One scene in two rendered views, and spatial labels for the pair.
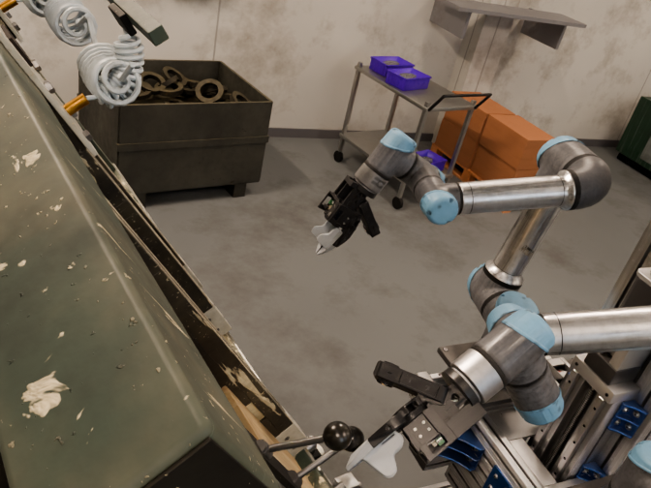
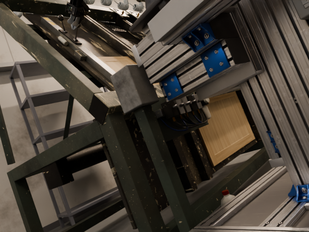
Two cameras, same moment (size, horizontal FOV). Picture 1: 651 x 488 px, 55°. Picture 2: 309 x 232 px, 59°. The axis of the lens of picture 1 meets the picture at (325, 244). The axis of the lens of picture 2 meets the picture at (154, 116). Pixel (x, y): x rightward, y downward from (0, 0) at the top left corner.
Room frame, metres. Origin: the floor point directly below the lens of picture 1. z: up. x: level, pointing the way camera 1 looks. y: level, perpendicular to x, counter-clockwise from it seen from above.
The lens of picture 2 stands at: (0.62, -1.76, 0.59)
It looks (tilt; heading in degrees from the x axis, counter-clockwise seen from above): 5 degrees up; 80
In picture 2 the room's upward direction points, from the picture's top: 21 degrees counter-clockwise
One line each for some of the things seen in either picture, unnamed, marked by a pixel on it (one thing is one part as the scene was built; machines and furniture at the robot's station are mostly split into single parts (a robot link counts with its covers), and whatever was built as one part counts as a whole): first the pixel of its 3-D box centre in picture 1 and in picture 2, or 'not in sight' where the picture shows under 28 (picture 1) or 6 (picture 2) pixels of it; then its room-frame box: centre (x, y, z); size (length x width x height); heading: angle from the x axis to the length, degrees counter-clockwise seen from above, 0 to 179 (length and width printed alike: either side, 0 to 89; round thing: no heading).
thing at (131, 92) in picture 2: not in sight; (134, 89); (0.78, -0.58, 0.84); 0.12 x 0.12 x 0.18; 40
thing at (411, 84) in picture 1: (405, 129); not in sight; (4.75, -0.40, 0.48); 1.02 x 0.59 x 0.96; 37
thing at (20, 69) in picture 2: not in sight; (78, 135); (0.20, 2.15, 1.06); 1.11 x 0.47 x 2.13; 30
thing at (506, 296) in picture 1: (511, 321); not in sight; (1.41, -0.54, 1.20); 0.13 x 0.12 x 0.14; 16
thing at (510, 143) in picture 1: (504, 148); not in sight; (5.33, -1.32, 0.32); 1.12 x 0.77 x 0.64; 30
